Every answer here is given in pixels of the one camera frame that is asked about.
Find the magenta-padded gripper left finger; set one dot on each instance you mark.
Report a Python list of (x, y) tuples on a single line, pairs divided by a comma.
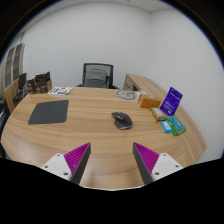
[(60, 165)]

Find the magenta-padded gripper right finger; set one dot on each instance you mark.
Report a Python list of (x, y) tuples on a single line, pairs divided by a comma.
[(165, 164)]

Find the dark grey computer mouse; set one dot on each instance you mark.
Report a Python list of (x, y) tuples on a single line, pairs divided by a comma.
[(122, 121)]

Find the dark grey mouse pad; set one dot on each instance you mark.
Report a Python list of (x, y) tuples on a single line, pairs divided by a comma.
[(49, 112)]

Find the blue wipes packet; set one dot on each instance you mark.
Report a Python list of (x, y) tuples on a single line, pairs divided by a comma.
[(166, 126)]

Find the green wipes packet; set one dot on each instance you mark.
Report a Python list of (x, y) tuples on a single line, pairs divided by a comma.
[(177, 125)]

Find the tan small packet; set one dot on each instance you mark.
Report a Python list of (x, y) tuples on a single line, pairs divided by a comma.
[(158, 113)]

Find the purple standing package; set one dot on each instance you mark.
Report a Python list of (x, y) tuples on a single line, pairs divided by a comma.
[(171, 101)]

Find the orange-brown cardboard box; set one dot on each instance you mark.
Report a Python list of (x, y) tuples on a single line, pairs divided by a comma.
[(149, 101)]

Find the white green purple printed sheet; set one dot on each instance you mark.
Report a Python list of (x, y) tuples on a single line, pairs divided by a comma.
[(60, 90)]

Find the black leather chair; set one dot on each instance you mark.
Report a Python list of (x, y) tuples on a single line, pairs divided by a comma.
[(3, 115)]

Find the round grey printed disc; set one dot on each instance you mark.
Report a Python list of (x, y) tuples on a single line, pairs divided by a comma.
[(127, 95)]

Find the large brown cardboard box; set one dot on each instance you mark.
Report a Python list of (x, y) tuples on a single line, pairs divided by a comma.
[(43, 87)]

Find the wooden side desk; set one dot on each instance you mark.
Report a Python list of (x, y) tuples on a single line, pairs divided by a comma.
[(146, 83)]

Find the small brown cardboard box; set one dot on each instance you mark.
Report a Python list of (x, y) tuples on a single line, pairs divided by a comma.
[(31, 86)]

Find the black flat box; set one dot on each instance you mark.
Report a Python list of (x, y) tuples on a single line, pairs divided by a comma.
[(42, 77)]

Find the grey backpack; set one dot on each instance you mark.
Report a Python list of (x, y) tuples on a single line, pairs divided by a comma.
[(95, 78)]

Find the black mesh office chair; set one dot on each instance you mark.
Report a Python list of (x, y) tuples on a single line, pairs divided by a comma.
[(86, 66)]

